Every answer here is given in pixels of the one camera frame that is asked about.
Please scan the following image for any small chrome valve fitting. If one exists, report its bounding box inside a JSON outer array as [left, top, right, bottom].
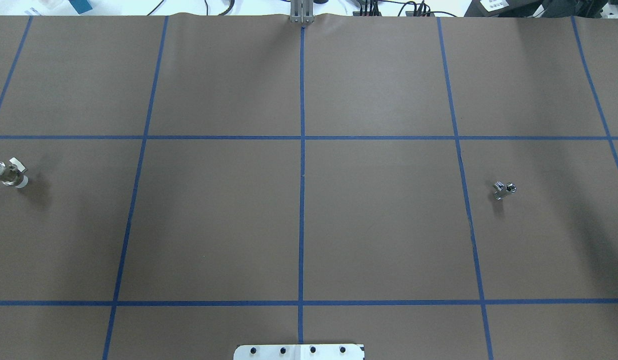
[[492, 181, 517, 201]]

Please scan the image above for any aluminium frame post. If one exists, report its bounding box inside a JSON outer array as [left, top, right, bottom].
[[288, 0, 315, 26]]

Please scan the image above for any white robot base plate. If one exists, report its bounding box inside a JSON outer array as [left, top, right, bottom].
[[233, 343, 366, 360]]

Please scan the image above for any PPR valve with white ends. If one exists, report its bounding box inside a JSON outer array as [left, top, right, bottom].
[[0, 157, 29, 189]]

